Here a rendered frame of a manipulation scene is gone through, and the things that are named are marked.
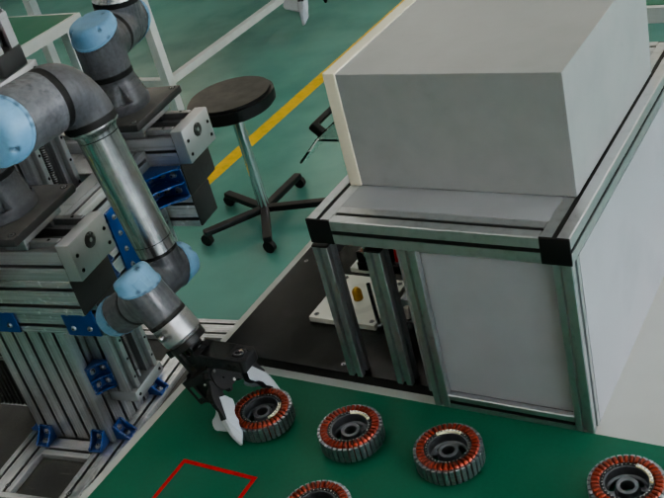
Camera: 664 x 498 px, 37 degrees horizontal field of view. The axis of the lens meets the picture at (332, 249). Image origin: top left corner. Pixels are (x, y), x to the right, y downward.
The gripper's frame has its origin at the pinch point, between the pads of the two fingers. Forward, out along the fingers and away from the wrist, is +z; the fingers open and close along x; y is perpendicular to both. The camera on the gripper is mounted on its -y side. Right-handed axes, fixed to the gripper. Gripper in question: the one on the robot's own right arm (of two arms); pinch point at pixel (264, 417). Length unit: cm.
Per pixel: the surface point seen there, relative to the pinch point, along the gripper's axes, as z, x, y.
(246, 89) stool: -46, -175, 120
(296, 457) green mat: 6.3, 6.2, -8.4
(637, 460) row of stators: 31, -4, -57
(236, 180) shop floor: -19, -199, 184
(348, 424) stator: 7.4, -1.0, -15.7
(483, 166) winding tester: -15, -23, -54
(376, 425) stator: 9.5, -1.3, -21.0
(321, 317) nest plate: -3.0, -26.6, 1.2
